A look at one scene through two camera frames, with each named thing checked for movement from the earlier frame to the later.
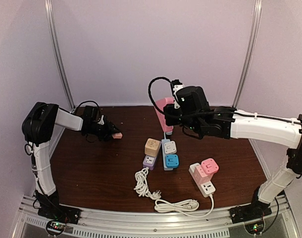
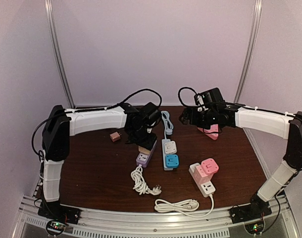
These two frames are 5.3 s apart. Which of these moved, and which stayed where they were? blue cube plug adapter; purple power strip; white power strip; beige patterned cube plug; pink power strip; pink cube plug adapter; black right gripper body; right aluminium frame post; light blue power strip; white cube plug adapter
Moved: beige patterned cube plug; black right gripper body; purple power strip; pink power strip
Stayed: blue cube plug adapter; white cube plug adapter; right aluminium frame post; white power strip; light blue power strip; pink cube plug adapter
